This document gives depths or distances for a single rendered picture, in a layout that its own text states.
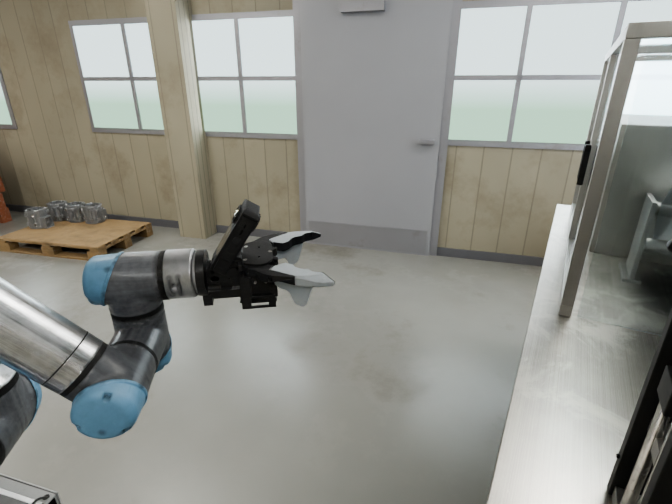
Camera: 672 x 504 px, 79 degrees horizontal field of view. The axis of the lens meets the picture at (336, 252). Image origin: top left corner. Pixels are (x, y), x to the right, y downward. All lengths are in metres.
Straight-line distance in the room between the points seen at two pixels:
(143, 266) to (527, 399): 0.75
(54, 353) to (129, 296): 0.13
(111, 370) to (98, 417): 0.05
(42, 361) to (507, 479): 0.68
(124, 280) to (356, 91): 3.21
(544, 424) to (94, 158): 5.01
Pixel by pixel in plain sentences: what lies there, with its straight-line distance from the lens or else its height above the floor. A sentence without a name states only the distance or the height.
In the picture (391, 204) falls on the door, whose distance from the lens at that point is 3.77.
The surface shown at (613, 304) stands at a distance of 1.27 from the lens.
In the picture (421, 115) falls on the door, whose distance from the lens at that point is 3.61.
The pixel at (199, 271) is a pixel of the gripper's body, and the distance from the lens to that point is 0.62.
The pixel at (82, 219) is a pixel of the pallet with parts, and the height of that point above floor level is 0.17.
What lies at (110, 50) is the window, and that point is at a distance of 4.91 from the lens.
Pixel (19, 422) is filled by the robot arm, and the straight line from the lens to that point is 0.87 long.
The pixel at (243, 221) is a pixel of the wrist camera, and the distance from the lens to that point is 0.58.
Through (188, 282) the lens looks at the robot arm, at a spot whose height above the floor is 1.22.
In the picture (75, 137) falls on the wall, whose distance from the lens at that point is 5.45.
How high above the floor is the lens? 1.48
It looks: 22 degrees down
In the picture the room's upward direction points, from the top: straight up
